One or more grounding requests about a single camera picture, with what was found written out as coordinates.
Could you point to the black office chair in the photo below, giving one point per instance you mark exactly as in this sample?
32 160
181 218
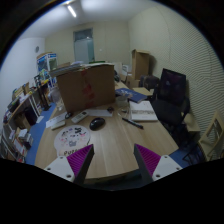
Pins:
170 102

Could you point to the black pen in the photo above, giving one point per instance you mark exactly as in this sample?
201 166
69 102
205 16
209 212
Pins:
133 123

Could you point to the ceiling light tube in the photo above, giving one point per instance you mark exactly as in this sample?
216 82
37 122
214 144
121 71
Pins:
72 11

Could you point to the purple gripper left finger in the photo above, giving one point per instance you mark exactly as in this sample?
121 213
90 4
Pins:
74 167

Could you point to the colourful arcade cabinet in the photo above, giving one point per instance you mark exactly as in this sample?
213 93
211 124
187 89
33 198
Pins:
46 62

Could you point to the large cardboard box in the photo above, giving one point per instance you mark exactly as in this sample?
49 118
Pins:
87 87

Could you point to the wooden bookshelf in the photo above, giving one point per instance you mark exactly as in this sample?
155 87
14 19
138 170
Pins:
22 113

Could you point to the white remote control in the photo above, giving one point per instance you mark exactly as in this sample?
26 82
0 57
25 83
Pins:
79 117

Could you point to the black computer mouse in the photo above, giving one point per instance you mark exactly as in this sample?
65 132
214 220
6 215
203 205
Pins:
96 123

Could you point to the white open book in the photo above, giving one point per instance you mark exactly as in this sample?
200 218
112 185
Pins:
142 111

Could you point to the tall cardboard box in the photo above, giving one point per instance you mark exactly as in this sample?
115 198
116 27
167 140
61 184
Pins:
140 63

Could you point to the grey door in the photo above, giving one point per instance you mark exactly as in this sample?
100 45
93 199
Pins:
84 46

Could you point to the round printed mouse pad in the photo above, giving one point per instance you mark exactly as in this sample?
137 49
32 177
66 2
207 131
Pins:
70 139

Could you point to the small dark round object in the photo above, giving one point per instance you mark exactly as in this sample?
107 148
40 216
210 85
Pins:
110 109

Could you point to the wooden chair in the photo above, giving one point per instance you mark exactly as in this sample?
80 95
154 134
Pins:
212 141

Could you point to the blue book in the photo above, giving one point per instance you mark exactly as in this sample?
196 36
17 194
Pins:
131 95

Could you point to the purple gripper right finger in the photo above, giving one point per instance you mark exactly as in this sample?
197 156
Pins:
153 166

